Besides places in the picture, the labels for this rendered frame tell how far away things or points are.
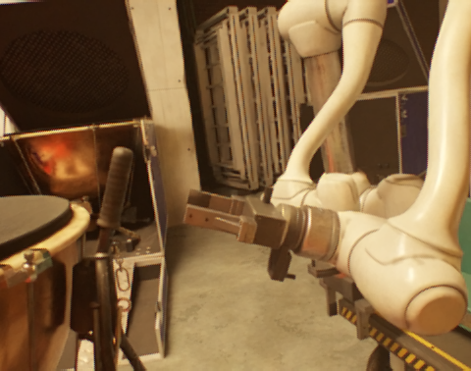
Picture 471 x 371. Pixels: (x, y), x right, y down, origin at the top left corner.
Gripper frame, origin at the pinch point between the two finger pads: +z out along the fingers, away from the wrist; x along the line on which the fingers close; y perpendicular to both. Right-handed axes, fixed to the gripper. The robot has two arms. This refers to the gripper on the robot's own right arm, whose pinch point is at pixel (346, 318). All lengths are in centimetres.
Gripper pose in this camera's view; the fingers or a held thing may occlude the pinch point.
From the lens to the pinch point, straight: 111.9
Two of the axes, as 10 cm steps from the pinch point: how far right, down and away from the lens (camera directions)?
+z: 1.2, 9.8, 1.7
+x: -3.4, -1.3, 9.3
